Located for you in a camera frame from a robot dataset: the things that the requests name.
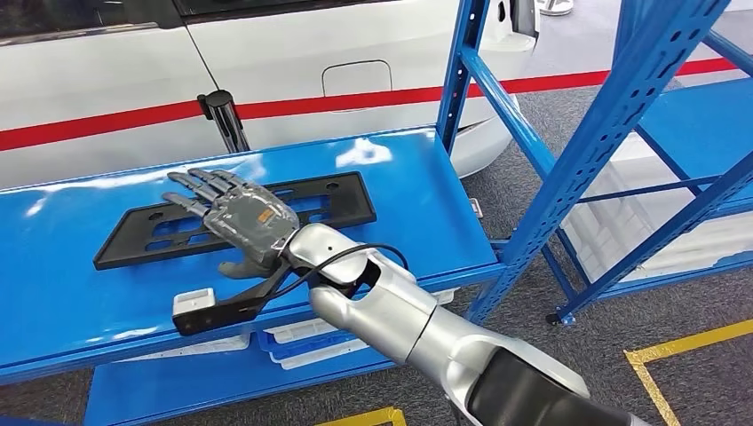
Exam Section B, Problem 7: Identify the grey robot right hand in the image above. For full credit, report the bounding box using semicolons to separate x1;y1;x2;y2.
162;167;301;281

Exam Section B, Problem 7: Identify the long black plastic panel part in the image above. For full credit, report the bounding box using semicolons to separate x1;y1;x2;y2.
92;170;377;272

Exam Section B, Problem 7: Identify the blue metal shelf rack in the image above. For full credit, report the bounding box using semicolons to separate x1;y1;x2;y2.
0;0;725;426
540;29;753;328

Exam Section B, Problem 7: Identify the blue plastic bin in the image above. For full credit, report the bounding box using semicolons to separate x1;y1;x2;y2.
257;328;361;361

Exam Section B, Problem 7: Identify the yellow floor tape square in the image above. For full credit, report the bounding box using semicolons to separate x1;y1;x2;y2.
314;406;408;426
623;319;753;426

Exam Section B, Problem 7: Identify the large white plastic bin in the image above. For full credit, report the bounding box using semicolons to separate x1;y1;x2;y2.
588;131;753;236
563;205;753;260
588;247;753;283

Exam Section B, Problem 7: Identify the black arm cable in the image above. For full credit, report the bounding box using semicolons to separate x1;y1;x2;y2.
267;242;410;301

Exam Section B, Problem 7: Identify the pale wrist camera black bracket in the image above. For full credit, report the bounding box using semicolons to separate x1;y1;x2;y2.
171;261;296;337

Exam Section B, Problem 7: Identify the black stanchion post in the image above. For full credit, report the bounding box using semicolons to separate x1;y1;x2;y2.
196;89;252;155

